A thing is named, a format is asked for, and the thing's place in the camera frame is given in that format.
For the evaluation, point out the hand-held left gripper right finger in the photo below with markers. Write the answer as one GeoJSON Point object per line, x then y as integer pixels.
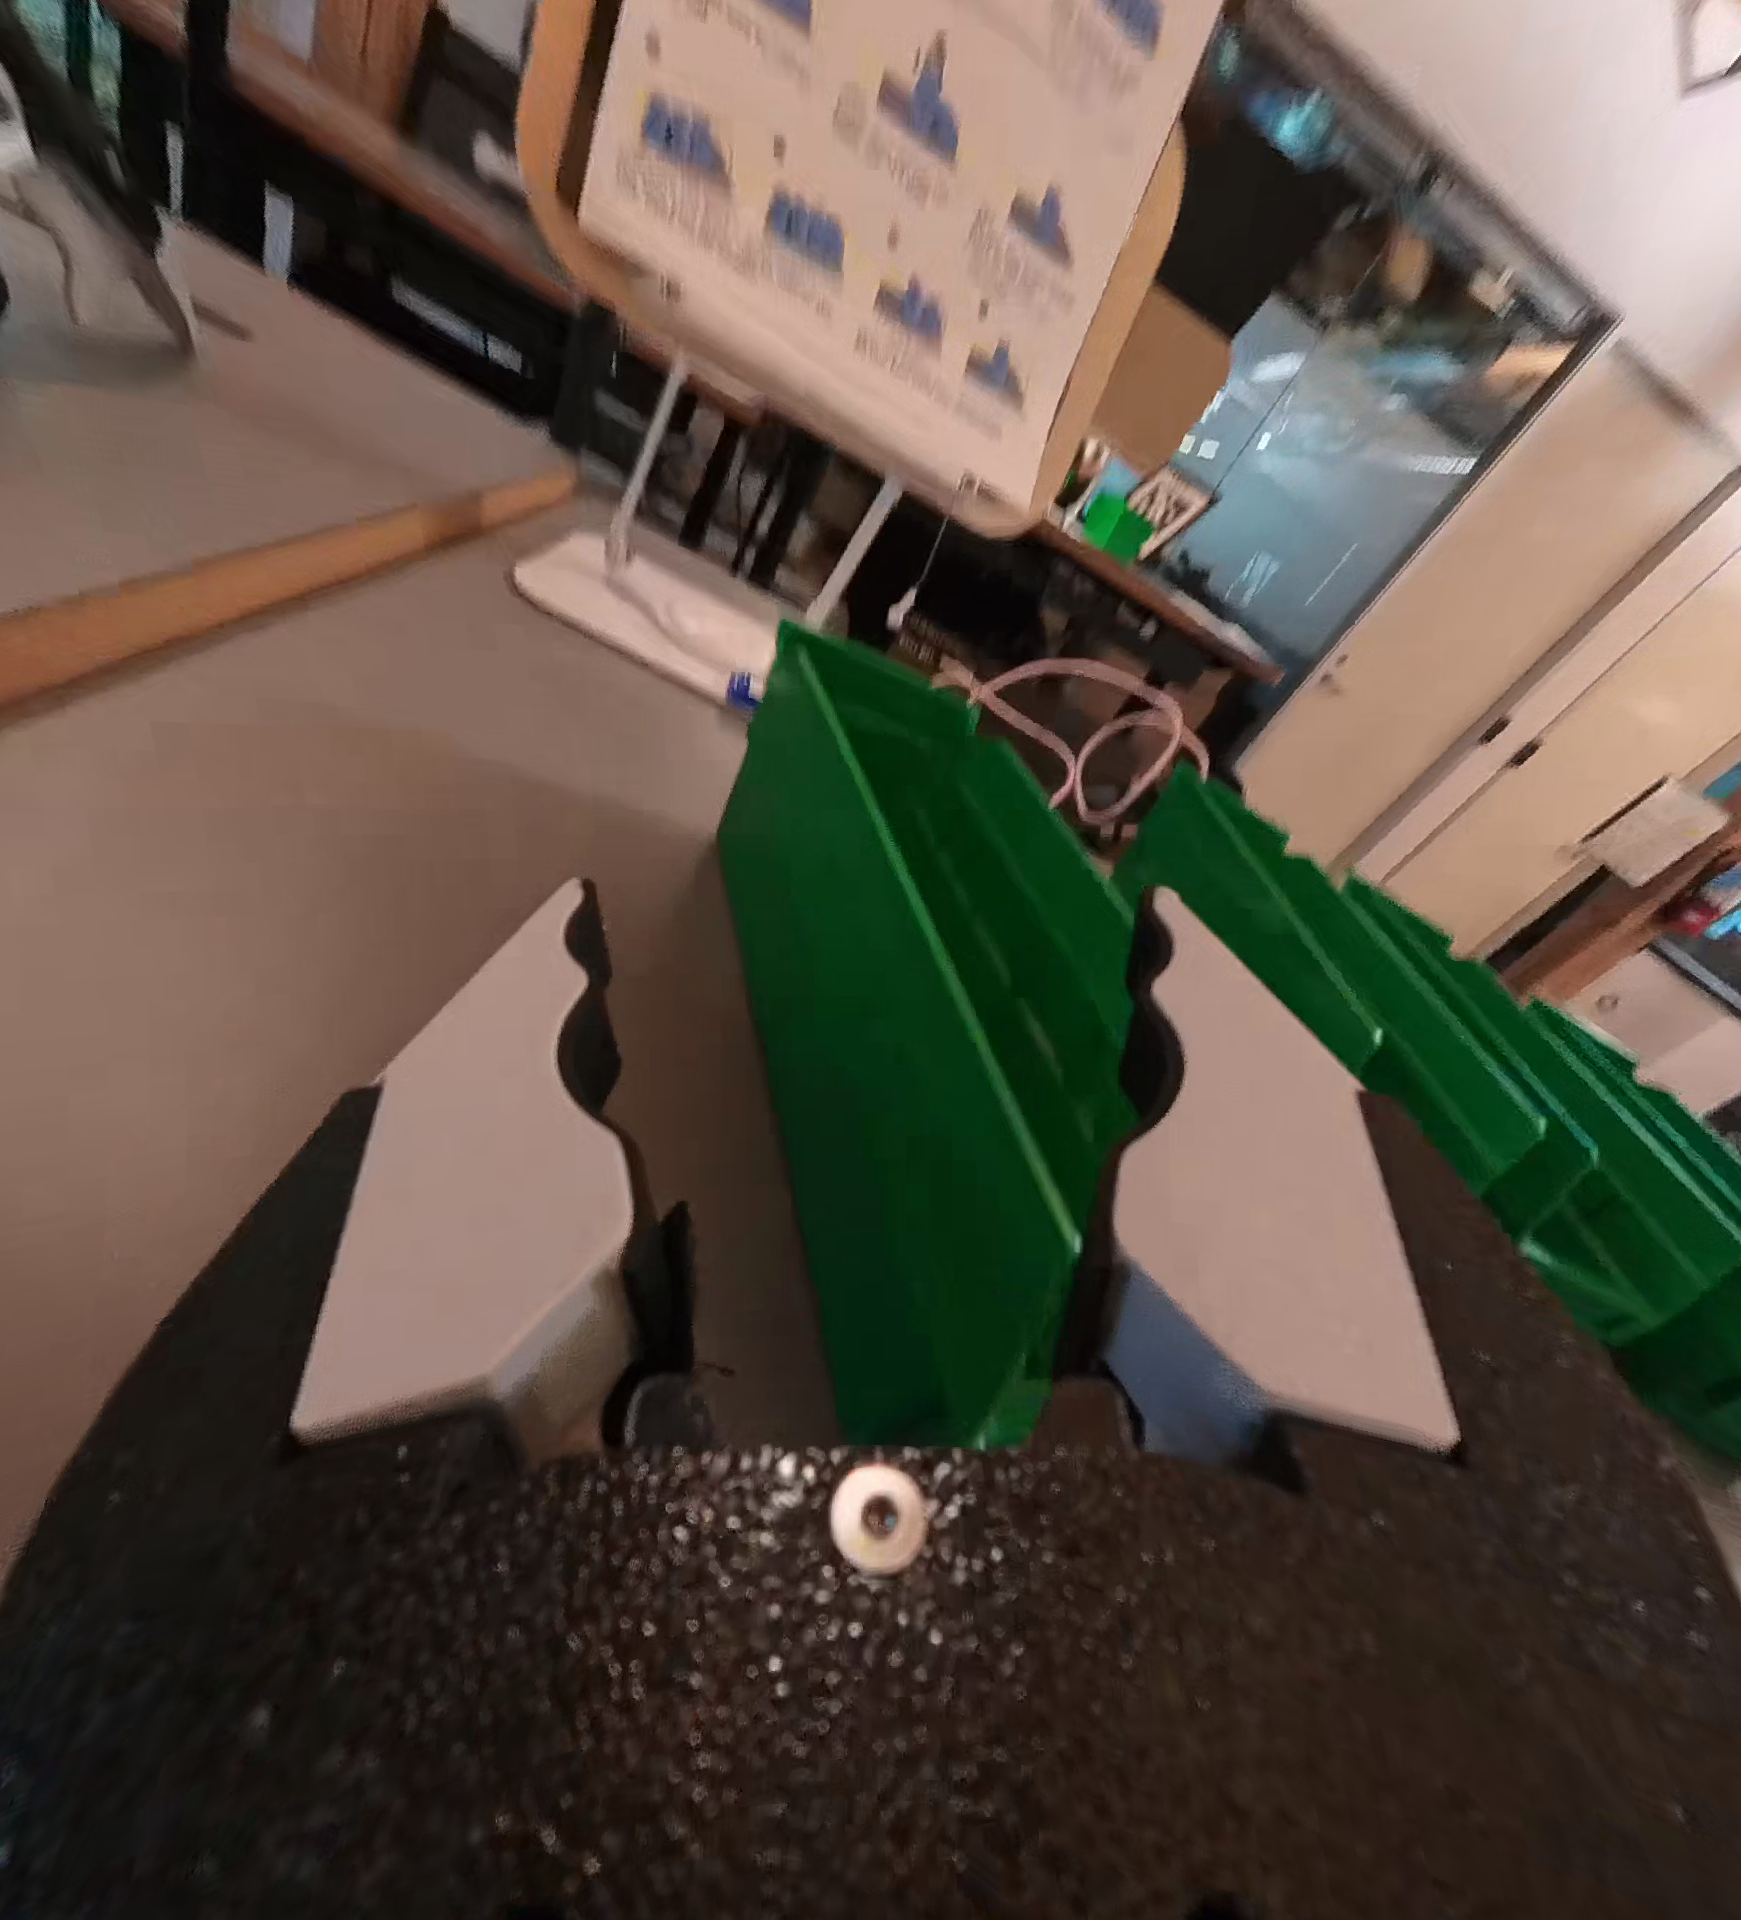
{"type": "Point", "coordinates": [1258, 1244]}

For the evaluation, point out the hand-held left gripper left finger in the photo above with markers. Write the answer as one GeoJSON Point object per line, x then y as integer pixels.
{"type": "Point", "coordinates": [480, 1200]}

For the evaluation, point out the white recycling cabinet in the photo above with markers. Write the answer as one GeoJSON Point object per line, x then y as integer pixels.
{"type": "Point", "coordinates": [1683, 1035]}

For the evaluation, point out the red fire extinguisher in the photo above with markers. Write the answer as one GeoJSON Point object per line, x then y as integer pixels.
{"type": "Point", "coordinates": [1701, 907]}

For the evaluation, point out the small whiteboard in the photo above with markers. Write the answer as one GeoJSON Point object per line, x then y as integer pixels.
{"type": "Point", "coordinates": [1657, 828]}

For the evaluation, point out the white door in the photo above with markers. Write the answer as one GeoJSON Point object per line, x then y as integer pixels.
{"type": "Point", "coordinates": [1561, 703]}
{"type": "Point", "coordinates": [1483, 629]}

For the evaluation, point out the wooden workbench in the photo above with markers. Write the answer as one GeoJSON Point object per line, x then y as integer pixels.
{"type": "Point", "coordinates": [1197, 623]}
{"type": "Point", "coordinates": [362, 136]}

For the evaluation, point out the framed fiducial tag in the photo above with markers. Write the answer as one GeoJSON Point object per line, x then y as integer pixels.
{"type": "Point", "coordinates": [1167, 517]}

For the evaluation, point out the grey side table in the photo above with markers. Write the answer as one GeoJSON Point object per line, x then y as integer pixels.
{"type": "Point", "coordinates": [212, 494]}

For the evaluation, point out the brown cardboard panel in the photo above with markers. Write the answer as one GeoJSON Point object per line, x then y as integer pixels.
{"type": "Point", "coordinates": [1162, 384]}

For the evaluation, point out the instruction poster board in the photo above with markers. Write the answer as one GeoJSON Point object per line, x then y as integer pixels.
{"type": "Point", "coordinates": [873, 222]}

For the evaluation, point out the wooden post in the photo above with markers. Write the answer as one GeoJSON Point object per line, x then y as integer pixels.
{"type": "Point", "coordinates": [1589, 930]}

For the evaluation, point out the black wall screen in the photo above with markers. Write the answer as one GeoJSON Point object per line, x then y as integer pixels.
{"type": "Point", "coordinates": [1245, 209]}

